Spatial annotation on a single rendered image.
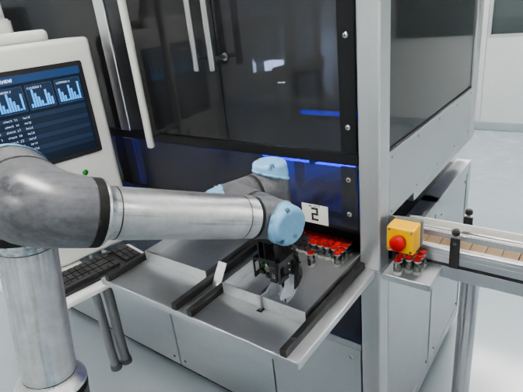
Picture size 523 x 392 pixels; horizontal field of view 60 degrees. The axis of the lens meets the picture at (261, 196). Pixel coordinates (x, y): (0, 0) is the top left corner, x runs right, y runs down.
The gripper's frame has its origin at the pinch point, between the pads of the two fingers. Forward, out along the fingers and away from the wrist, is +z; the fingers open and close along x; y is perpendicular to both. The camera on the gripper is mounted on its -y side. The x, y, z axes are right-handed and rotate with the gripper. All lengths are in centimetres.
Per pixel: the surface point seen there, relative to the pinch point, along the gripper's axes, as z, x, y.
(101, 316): 46, -99, -4
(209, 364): 74, -64, -27
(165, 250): 5, -53, -7
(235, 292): 3.5, -15.8, 1.4
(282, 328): 5.1, 1.9, 5.5
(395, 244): -7.1, 18.0, -23.0
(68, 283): 10, -74, 16
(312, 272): 4.7, -3.8, -18.1
